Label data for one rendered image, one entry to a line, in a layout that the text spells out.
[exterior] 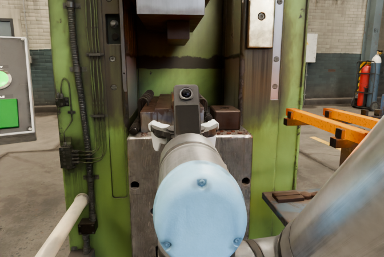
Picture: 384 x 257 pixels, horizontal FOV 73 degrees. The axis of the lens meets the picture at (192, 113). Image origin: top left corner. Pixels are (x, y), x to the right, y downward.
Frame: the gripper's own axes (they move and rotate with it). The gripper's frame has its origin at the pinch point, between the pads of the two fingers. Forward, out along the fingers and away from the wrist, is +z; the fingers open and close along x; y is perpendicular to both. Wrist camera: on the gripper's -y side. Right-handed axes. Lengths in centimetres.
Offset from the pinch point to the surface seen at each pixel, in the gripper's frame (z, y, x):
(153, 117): 22.7, 3.6, -8.3
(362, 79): 579, 22, 487
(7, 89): 10.7, -6.4, -43.7
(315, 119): 3.1, 0.9, 33.4
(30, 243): 100, 100, -94
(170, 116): 22.7, 3.5, -3.0
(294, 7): 37, -33, 42
